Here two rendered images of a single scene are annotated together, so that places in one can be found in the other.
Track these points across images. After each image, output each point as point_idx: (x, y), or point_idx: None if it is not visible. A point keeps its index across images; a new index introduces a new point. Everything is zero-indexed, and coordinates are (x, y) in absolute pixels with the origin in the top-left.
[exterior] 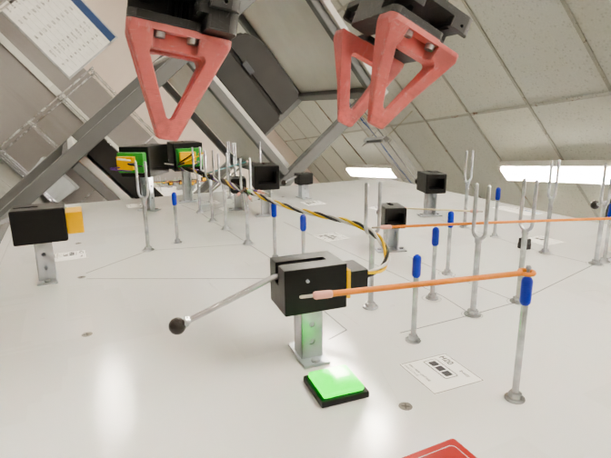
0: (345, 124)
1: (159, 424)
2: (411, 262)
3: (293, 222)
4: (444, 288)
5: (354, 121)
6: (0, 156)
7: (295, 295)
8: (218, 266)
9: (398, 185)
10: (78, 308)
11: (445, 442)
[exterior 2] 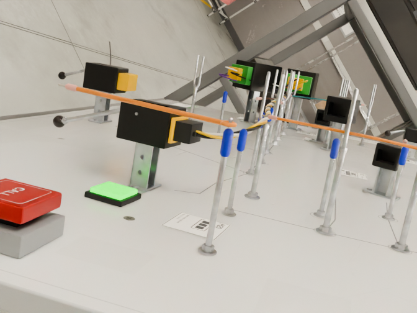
0: (223, 2)
1: (5, 165)
2: (376, 204)
3: (345, 159)
4: (352, 219)
5: (231, 0)
6: None
7: (125, 122)
8: (209, 151)
9: None
10: (83, 132)
11: (52, 190)
